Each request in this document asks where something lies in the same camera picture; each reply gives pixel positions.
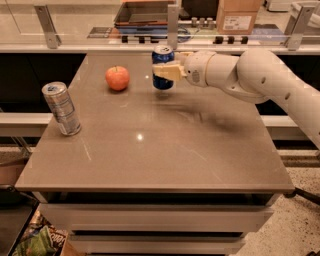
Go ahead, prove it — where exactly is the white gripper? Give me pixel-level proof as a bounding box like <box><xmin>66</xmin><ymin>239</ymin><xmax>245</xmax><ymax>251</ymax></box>
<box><xmin>152</xmin><ymin>51</ymin><xmax>215</xmax><ymax>87</ymax></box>

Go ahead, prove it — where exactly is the blue pepsi can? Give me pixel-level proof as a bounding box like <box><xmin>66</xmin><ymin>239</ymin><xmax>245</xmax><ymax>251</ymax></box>
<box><xmin>152</xmin><ymin>45</ymin><xmax>174</xmax><ymax>90</ymax></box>

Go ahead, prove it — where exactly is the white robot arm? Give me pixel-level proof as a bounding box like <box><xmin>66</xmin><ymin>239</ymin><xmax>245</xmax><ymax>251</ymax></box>
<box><xmin>152</xmin><ymin>49</ymin><xmax>320</xmax><ymax>148</ymax></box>

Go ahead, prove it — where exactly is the silver redbull can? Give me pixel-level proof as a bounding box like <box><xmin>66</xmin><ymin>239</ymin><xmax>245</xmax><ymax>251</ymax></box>
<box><xmin>42</xmin><ymin>82</ymin><xmax>81</xmax><ymax>136</ymax></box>

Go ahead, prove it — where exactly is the red apple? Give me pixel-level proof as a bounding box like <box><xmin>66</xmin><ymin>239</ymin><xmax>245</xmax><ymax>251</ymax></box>
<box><xmin>105</xmin><ymin>66</ymin><xmax>130</xmax><ymax>91</ymax></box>

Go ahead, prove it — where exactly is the dark tray stack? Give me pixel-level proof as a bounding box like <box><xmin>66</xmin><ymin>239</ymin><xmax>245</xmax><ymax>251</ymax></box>
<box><xmin>114</xmin><ymin>0</ymin><xmax>177</xmax><ymax>26</ymax></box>

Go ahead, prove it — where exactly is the cardboard box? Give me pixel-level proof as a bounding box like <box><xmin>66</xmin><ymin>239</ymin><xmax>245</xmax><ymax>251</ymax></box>
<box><xmin>216</xmin><ymin>0</ymin><xmax>262</xmax><ymax>35</ymax></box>

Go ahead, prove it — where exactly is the upper white drawer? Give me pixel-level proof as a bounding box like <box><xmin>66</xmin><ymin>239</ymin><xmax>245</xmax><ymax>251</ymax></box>
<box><xmin>40</xmin><ymin>204</ymin><xmax>273</xmax><ymax>232</ymax></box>

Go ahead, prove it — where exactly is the white drawer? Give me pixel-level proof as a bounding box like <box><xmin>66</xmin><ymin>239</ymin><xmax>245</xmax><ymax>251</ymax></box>
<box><xmin>40</xmin><ymin>204</ymin><xmax>273</xmax><ymax>232</ymax></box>
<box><xmin>69</xmin><ymin>236</ymin><xmax>244</xmax><ymax>255</ymax></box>

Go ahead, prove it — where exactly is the lower white drawer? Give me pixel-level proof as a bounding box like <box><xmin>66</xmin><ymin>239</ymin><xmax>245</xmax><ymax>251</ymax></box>
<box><xmin>69</xmin><ymin>236</ymin><xmax>244</xmax><ymax>255</ymax></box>

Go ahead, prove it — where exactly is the green chip bag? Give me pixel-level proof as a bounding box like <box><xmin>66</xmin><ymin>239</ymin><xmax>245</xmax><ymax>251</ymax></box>
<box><xmin>12</xmin><ymin>226</ymin><xmax>67</xmax><ymax>256</ymax></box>

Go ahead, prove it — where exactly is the middle metal bracket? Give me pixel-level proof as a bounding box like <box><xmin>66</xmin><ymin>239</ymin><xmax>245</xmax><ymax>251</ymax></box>
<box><xmin>167</xmin><ymin>4</ymin><xmax>179</xmax><ymax>49</ymax></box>

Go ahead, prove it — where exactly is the metal bracket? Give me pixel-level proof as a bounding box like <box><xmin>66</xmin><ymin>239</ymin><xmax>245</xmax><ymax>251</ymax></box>
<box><xmin>284</xmin><ymin>0</ymin><xmax>320</xmax><ymax>50</ymax></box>
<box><xmin>167</xmin><ymin>4</ymin><xmax>179</xmax><ymax>49</ymax></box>
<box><xmin>34</xmin><ymin>5</ymin><xmax>61</xmax><ymax>49</ymax></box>

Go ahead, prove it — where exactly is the left metal bracket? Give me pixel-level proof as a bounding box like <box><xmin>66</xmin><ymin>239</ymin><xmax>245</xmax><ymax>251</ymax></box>
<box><xmin>34</xmin><ymin>5</ymin><xmax>61</xmax><ymax>49</ymax></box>

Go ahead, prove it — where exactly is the right metal bracket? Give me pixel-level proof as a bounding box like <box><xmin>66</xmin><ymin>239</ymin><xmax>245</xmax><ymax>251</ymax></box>
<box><xmin>284</xmin><ymin>0</ymin><xmax>320</xmax><ymax>50</ymax></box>

